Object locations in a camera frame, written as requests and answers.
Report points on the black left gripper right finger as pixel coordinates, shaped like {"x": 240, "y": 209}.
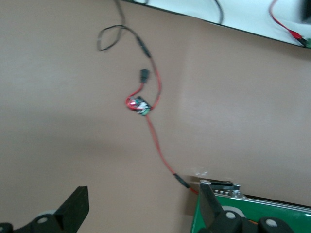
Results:
{"x": 210, "y": 206}

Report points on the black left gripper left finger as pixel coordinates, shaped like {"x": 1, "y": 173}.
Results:
{"x": 73, "y": 208}

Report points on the green conveyor belt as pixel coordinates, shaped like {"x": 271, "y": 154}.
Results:
{"x": 272, "y": 211}

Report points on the small green circuit board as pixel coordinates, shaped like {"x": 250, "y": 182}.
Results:
{"x": 141, "y": 106}

